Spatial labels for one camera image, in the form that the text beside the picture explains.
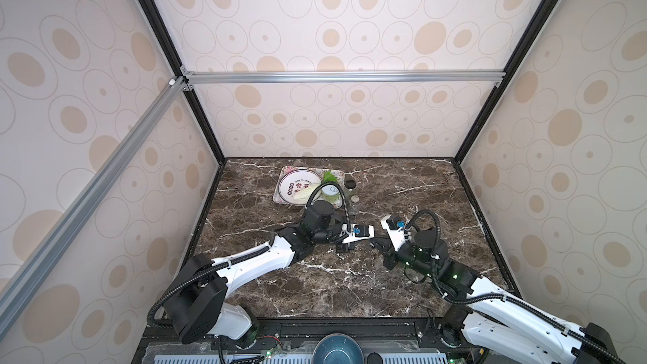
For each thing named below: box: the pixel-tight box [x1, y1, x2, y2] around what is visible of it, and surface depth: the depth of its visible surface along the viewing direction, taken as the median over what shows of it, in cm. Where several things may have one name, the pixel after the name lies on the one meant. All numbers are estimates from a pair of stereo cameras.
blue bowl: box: [311, 332, 365, 364], surface depth 70 cm
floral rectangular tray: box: [272, 165, 346, 209], surface depth 111 cm
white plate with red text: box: [278, 169, 323, 205], surface depth 112 cm
